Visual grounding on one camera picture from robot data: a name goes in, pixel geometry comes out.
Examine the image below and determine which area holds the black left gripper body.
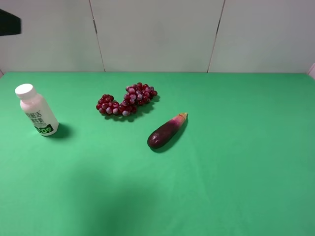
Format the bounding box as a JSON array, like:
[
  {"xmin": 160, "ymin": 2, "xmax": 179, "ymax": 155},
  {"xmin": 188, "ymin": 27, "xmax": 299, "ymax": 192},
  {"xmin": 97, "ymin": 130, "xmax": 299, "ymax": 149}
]
[{"xmin": 0, "ymin": 9, "xmax": 22, "ymax": 36}]

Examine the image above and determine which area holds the white milk bottle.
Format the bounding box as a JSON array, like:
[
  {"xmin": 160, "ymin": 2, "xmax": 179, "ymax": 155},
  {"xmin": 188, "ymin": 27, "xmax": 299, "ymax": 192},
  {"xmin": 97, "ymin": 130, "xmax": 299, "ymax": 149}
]
[{"xmin": 15, "ymin": 84, "xmax": 59, "ymax": 136}]

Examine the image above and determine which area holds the red purple grape bunch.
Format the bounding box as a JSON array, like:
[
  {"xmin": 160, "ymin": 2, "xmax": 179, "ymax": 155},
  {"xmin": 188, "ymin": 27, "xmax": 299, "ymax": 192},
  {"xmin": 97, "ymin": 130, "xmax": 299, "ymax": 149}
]
[{"xmin": 95, "ymin": 82, "xmax": 158, "ymax": 117}]

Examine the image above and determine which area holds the purple eggplant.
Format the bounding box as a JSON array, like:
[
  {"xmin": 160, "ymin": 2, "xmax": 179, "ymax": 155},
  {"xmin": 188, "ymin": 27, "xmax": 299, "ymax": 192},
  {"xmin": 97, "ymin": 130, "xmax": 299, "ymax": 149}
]
[{"xmin": 147, "ymin": 113, "xmax": 188, "ymax": 149}]

